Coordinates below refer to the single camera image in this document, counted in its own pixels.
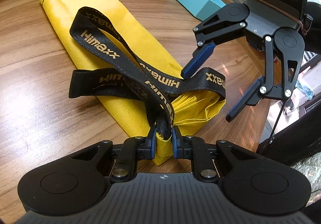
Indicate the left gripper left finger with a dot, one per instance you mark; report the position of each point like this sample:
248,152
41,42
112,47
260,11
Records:
128,154

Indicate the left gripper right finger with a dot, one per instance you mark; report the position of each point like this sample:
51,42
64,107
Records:
195,149

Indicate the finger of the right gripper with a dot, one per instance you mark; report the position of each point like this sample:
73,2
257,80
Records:
250,98
200,55

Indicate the yellow fabric shopping bag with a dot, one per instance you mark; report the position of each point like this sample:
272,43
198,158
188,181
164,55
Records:
132,74

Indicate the black sleeve right forearm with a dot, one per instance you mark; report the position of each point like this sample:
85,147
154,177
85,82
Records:
298,141

